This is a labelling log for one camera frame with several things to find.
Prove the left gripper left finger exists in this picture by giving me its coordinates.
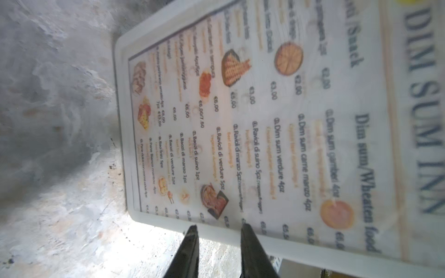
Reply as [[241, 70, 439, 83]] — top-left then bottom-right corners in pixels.
[[164, 225, 199, 278]]

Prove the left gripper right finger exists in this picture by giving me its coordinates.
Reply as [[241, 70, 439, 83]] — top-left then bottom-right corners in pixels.
[[241, 223, 279, 278]]

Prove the dim sum menu sheet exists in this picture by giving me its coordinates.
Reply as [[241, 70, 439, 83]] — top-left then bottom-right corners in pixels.
[[128, 0, 445, 259]]

